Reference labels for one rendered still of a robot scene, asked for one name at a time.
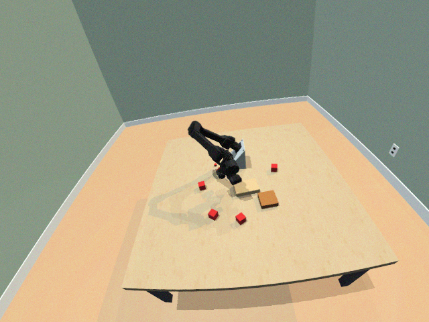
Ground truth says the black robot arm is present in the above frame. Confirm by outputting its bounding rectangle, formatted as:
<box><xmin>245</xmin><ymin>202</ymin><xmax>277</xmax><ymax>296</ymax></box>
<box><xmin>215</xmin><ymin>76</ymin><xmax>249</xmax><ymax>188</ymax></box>
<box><xmin>187</xmin><ymin>121</ymin><xmax>242</xmax><ymax>179</ymax></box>

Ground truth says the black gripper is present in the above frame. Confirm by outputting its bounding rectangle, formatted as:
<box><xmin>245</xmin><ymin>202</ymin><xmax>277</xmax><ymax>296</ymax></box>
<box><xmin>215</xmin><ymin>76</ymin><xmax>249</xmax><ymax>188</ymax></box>
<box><xmin>226</xmin><ymin>173</ymin><xmax>242</xmax><ymax>185</ymax></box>

